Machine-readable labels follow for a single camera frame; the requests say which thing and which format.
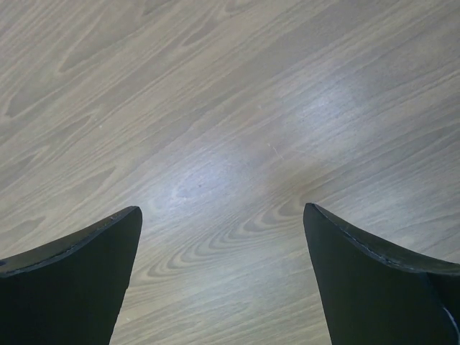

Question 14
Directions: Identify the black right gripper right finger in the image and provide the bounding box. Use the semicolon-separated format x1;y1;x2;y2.
303;203;459;344

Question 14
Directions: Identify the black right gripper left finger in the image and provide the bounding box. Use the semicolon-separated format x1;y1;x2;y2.
1;206;142;344

